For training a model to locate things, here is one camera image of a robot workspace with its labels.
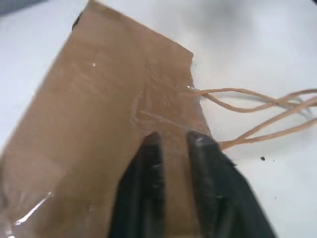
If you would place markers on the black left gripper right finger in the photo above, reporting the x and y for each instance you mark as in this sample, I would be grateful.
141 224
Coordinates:
218 188

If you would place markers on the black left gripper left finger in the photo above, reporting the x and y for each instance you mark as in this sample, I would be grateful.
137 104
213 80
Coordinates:
144 188

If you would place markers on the brown paper bag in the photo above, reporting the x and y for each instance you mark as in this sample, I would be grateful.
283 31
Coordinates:
104 111

